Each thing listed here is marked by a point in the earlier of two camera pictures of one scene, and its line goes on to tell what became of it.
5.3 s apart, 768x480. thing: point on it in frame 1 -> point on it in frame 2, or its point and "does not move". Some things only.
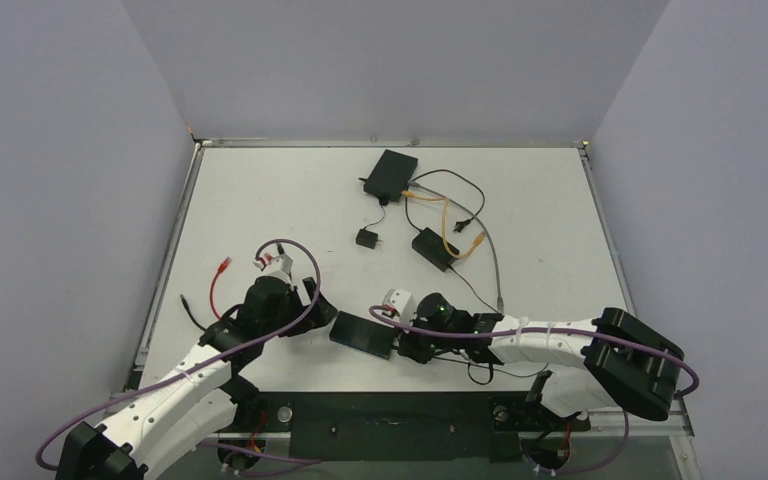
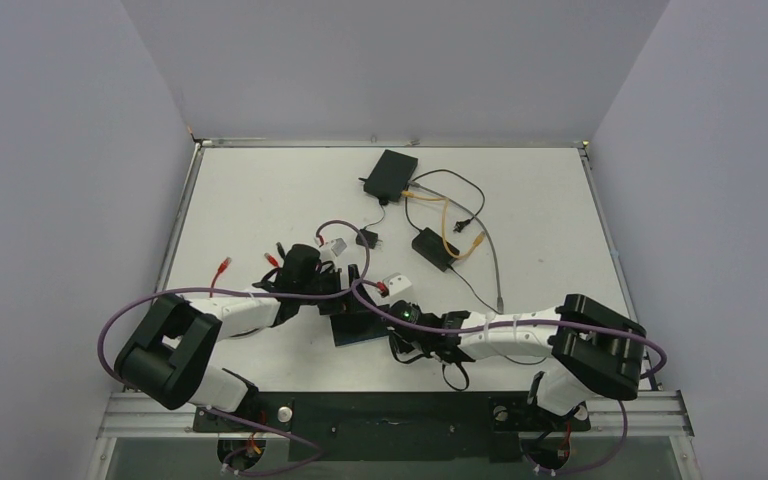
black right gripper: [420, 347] does not move
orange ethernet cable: [479, 238] does not move
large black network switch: [390, 175] does not move
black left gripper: [320, 314] -> [344, 305]
